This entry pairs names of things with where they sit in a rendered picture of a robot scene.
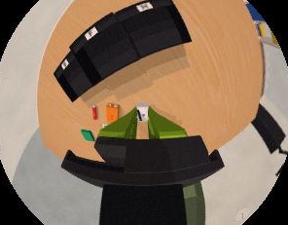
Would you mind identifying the orange rectangular block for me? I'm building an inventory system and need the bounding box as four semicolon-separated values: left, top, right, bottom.
106;103;120;123

